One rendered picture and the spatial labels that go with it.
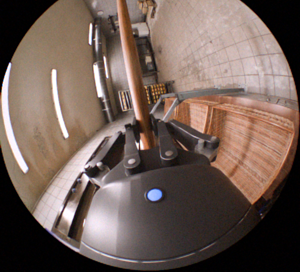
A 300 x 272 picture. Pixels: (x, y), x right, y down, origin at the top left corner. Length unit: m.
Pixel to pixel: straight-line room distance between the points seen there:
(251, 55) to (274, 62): 0.29
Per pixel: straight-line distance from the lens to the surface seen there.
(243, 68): 1.31
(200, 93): 0.70
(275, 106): 0.62
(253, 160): 0.75
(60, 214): 1.08
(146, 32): 5.46
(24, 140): 1.45
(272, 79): 1.20
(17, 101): 1.53
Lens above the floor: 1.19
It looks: 3 degrees down
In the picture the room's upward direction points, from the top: 103 degrees counter-clockwise
